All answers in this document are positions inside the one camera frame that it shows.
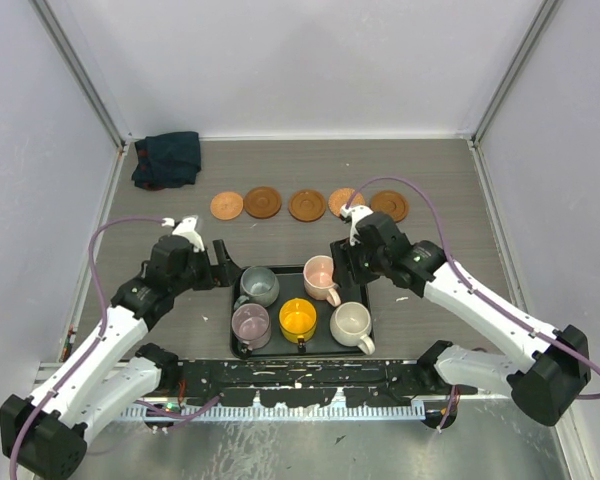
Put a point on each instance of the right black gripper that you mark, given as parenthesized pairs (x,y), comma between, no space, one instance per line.
(343,253)

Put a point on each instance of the white slotted cable duct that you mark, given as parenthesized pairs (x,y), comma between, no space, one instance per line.
(337,411)

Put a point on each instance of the brown wooden saucer coaster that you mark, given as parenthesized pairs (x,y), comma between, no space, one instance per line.
(392,203)
(262,202)
(307,205)

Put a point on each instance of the aluminium frame rail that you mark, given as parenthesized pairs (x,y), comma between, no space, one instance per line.
(473,370)

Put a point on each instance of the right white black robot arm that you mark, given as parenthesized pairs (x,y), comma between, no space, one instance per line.
(520,339)

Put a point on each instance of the dark blue folded cloth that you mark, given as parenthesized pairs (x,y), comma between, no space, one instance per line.
(167,161)

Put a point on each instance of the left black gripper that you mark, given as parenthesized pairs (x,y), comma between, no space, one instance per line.
(219,275)

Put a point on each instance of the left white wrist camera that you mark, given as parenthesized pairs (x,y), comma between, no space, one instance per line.
(188,228)

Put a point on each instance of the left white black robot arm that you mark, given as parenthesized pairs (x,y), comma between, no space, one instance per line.
(48,432)

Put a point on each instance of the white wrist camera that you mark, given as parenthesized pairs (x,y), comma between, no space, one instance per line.
(188,228)
(353,215)

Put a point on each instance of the cream ceramic mug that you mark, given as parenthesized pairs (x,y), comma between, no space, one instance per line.
(351,326)

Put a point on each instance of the yellow ceramic mug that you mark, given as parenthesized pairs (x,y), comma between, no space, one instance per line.
(298,322)

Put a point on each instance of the lilac ceramic mug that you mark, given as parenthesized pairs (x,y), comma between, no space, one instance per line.
(251,325)

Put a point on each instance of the grey ceramic mug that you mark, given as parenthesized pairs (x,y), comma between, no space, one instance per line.
(258,285)

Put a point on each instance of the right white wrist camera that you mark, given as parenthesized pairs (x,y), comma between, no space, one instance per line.
(353,215)

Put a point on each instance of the woven rattan coaster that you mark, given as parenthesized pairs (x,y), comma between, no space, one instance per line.
(340,197)
(226,205)

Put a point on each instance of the pink ceramic mug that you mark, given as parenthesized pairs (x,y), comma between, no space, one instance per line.
(318,280)

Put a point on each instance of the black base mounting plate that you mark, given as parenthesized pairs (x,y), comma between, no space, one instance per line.
(374,383)

